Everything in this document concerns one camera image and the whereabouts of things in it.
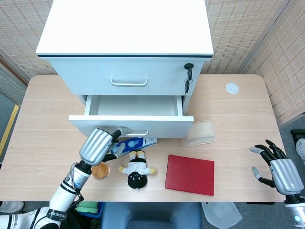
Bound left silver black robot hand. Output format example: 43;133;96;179
78;128;123;167

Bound white drawer with lock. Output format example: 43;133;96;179
47;57;205;96

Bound blue white toothpaste box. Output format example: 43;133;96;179
109;136;158;157

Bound white shoe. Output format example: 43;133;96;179
0;200;25;214
295;138;305;165

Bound beige plastic food container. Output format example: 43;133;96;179
180;120;217;146

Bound green plastic box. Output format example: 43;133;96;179
75;201;102;214

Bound grey partition frame post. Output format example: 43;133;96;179
240;0;297;74

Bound white middle-height drawer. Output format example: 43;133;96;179
68;94;194;139

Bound red notebook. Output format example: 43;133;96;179
164;154;215;197

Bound blue chair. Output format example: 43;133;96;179
101;202;203;229

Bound orange jelly cup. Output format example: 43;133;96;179
91;162;111;180

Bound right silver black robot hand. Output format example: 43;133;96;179
249;139;302;196

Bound translucent plastic cover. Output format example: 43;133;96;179
202;202;243;229

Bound white drawer cabinet body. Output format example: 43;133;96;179
35;0;214;114

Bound black keys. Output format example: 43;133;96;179
184;62;195;94

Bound white round cable grommet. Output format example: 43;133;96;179
225;82;240;94

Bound plush doll in white uniform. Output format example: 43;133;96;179
118;150;158;190

